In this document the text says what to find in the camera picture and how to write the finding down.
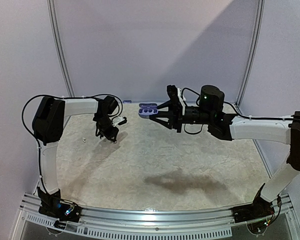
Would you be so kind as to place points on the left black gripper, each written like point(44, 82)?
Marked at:
point(109, 135)

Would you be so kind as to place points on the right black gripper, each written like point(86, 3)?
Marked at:
point(176, 114)

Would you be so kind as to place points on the purple earbud charging case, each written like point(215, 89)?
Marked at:
point(147, 109)

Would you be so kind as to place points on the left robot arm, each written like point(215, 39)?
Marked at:
point(49, 122)

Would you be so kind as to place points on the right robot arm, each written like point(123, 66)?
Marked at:
point(234, 126)

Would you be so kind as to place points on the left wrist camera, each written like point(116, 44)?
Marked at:
point(119, 120)

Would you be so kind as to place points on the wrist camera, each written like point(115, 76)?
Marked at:
point(119, 120)
point(175, 97)

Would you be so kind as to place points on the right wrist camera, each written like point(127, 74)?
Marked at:
point(175, 97)

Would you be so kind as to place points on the purple sticker on wall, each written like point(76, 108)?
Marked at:
point(127, 101)

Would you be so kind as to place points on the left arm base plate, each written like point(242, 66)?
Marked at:
point(65, 212)

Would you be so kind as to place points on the aluminium front rail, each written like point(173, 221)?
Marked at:
point(115, 224)

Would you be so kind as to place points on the left aluminium corner post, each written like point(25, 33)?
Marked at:
point(51, 5)

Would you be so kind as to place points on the aluminium corner post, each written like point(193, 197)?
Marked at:
point(252, 51)
point(51, 5)

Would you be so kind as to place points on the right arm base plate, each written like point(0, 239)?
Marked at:
point(249, 212)

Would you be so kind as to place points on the right aluminium corner post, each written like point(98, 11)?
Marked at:
point(252, 51)

